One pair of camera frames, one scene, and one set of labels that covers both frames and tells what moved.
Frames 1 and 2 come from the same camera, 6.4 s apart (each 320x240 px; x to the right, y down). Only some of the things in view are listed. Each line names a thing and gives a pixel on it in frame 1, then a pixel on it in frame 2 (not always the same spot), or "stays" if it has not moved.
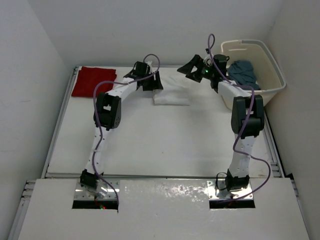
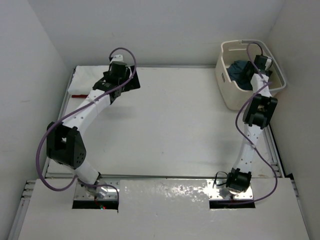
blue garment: [242, 73] stays
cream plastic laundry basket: [268, 77] stays
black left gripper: [156, 84] → [131, 85]
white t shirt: [175, 95] → [84, 78]
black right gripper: [188, 69] → [248, 66]
